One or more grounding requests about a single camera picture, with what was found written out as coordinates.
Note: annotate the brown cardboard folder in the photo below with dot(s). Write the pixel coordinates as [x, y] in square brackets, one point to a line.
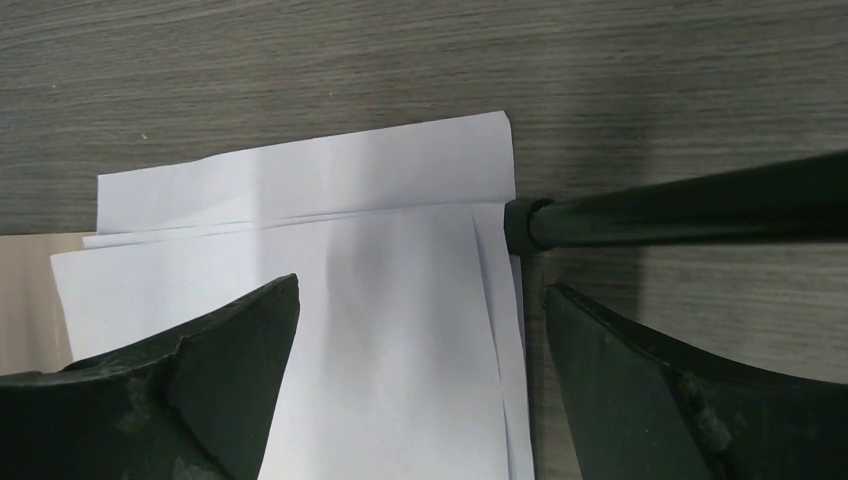
[33, 331]

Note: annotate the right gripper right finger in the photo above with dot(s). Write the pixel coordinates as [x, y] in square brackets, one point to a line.
[644, 405]

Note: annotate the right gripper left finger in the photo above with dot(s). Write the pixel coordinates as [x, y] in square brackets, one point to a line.
[195, 401]

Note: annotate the white paper sheets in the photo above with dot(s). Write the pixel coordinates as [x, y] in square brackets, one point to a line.
[407, 361]

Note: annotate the black music stand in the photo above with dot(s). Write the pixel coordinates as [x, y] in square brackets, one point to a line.
[799, 201]

